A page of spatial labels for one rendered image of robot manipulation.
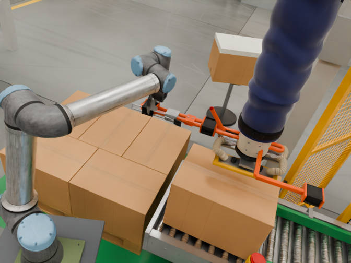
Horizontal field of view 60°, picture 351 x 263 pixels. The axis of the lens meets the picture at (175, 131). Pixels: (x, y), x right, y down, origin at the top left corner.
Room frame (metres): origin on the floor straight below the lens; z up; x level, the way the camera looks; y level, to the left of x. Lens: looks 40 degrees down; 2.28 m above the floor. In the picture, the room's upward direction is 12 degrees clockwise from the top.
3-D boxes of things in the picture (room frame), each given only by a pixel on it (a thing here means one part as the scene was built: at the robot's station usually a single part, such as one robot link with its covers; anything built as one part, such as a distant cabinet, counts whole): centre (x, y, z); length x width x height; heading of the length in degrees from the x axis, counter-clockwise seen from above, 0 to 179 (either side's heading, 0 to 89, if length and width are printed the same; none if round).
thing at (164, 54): (1.37, 0.14, 1.58); 0.10 x 0.09 x 0.12; 143
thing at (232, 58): (3.23, -0.55, 0.82); 0.60 x 0.40 x 0.40; 100
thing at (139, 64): (1.27, 0.20, 1.58); 0.12 x 0.12 x 0.09; 53
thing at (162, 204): (1.35, -0.04, 0.58); 0.70 x 0.03 x 0.06; 167
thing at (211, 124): (1.31, -0.17, 1.28); 0.10 x 0.08 x 0.06; 168
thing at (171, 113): (1.35, 0.04, 1.26); 0.07 x 0.07 x 0.04; 78
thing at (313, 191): (0.94, -0.66, 1.30); 0.09 x 0.08 x 0.05; 168
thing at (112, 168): (1.79, 0.55, 0.34); 1.20 x 1.00 x 0.40; 77
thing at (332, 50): (2.07, -0.97, 1.62); 0.20 x 0.05 x 0.30; 77
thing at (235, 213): (1.26, -0.38, 0.75); 0.60 x 0.40 x 0.40; 76
